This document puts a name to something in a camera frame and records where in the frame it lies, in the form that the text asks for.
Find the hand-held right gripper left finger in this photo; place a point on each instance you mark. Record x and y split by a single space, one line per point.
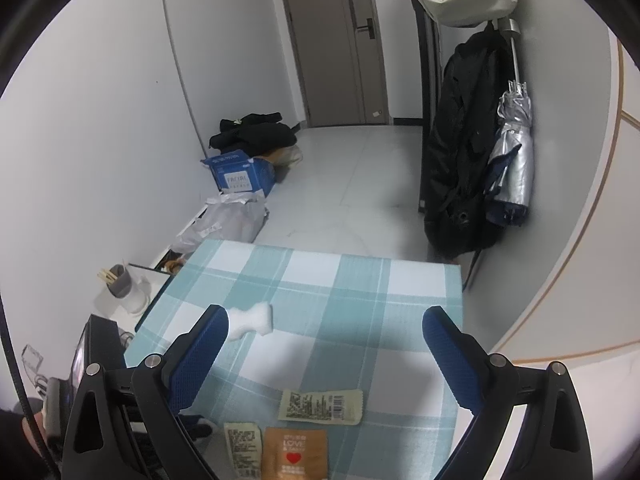
197 360

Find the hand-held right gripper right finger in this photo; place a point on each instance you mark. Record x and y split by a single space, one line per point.
452 360

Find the white foam piece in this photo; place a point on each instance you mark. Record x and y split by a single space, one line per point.
252 320

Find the pale green sachet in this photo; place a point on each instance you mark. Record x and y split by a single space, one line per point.
244 452

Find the small torn label packet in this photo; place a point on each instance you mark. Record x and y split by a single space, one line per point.
320 406

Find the brown sachet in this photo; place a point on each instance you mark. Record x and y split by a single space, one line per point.
295 455

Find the white translucent container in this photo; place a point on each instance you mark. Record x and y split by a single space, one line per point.
136 300

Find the white navy side cabinet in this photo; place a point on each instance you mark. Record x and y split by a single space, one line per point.
150 285

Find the black electronic device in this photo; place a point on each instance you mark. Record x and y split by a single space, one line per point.
105 340

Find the brown leather bag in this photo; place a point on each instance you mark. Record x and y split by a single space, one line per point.
175 263

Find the grey cup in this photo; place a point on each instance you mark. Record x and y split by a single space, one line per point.
121 282

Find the bundle of wooden chopsticks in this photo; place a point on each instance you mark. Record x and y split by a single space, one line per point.
107 275

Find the teal checked tablecloth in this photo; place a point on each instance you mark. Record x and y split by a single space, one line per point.
325 310

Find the grey plastic mailer bag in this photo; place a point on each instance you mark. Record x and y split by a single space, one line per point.
225 222

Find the clear plastic box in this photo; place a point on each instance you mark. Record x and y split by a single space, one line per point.
32 365

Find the white wardrobe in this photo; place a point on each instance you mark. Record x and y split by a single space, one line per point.
590 235

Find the blue cardboard box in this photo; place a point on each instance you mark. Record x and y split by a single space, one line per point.
245 175

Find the black jacket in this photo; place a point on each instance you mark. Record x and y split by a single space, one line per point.
460 160

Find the silver folding umbrella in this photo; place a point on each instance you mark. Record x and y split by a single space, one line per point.
510 160

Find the brown cardboard box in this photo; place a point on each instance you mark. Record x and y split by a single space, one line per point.
287 156

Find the pile of black clothes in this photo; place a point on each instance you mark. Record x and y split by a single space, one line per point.
255 135

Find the black framed glass door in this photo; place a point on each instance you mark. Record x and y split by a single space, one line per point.
427 85

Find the grey entrance door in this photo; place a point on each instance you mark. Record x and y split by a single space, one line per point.
325 50

